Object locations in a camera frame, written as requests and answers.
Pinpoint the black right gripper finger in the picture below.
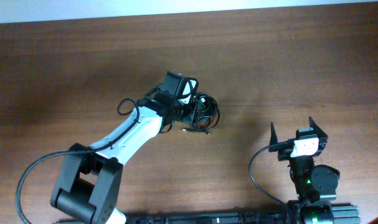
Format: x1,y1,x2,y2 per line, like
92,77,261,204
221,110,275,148
308,116,328,139
270,122,278,145

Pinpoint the black cable bundle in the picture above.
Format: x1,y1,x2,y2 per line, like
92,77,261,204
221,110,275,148
181,92,221,136

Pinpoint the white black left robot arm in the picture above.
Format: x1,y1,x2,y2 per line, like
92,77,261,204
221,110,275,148
50,72,199,223

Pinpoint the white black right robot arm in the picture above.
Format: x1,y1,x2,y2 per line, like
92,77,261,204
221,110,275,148
268,118,340,223

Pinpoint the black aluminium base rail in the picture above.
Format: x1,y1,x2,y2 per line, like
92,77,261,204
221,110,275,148
54,203,361,224

